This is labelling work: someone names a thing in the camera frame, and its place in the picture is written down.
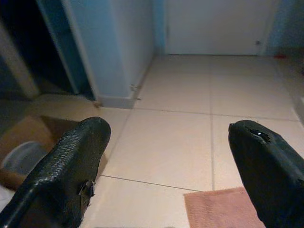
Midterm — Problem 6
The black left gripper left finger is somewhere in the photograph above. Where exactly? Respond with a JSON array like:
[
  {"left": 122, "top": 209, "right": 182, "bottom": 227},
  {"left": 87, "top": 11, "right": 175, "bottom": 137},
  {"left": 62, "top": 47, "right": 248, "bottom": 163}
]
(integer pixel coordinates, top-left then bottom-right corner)
[{"left": 0, "top": 116, "right": 112, "bottom": 228}]

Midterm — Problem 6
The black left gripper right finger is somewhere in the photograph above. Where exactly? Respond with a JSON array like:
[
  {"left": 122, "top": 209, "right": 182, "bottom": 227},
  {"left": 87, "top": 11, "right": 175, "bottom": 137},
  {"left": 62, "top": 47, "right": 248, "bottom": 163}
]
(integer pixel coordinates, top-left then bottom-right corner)
[{"left": 228, "top": 119, "right": 304, "bottom": 228}]

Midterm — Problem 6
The clear plastic container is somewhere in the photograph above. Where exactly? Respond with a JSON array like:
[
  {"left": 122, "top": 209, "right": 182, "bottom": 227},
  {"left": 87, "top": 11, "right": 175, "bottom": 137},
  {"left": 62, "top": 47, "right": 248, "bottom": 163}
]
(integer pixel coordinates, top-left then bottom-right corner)
[{"left": 1, "top": 141, "right": 48, "bottom": 176}]

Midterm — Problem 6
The open brown cardboard box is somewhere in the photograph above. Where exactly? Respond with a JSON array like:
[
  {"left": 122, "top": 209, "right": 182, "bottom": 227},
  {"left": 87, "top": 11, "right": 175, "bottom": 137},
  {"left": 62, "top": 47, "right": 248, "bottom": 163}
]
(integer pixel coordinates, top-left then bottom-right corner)
[{"left": 0, "top": 115, "right": 109, "bottom": 191}]

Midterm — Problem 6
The pink floor mat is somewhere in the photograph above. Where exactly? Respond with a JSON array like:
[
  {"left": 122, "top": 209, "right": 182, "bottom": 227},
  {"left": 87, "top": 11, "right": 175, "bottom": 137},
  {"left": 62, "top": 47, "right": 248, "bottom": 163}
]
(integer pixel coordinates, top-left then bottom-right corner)
[{"left": 183, "top": 186, "right": 266, "bottom": 228}]

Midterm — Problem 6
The light blue door frame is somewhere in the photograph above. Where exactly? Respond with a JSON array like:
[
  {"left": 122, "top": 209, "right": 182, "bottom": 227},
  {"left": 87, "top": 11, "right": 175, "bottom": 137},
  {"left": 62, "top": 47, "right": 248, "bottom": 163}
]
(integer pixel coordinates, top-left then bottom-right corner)
[{"left": 37, "top": 0, "right": 102, "bottom": 102}]

